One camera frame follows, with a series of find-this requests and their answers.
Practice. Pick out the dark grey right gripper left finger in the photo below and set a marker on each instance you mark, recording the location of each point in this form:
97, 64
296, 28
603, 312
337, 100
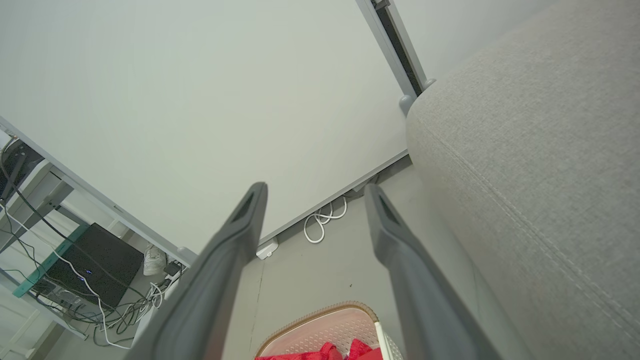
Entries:
200, 290

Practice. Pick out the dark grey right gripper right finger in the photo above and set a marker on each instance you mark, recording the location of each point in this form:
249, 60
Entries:
425, 290

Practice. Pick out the red shorts white waistband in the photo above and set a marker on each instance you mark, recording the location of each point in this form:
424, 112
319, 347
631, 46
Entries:
305, 356

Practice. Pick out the grey fabric sofa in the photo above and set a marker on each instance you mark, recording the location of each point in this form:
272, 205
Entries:
525, 175

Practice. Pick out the small black power adapter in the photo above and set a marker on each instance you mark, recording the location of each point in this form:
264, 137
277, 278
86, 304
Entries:
172, 269

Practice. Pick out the white sneaker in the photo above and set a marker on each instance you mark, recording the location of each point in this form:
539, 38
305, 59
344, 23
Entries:
154, 261

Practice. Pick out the black computer box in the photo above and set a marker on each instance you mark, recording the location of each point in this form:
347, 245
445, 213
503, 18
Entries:
100, 260

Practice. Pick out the beige perforated laundry basket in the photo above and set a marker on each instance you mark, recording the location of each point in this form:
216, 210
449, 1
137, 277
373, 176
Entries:
325, 330

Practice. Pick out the black electronic device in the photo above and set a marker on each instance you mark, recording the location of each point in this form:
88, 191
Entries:
15, 165

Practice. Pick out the teal frame bar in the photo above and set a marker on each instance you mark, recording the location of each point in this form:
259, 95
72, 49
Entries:
47, 262

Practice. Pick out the grey desk frame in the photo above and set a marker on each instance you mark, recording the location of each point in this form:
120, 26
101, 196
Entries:
50, 192

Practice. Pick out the white partition panel grey frame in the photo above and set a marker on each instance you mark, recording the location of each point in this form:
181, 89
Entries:
200, 100
450, 30

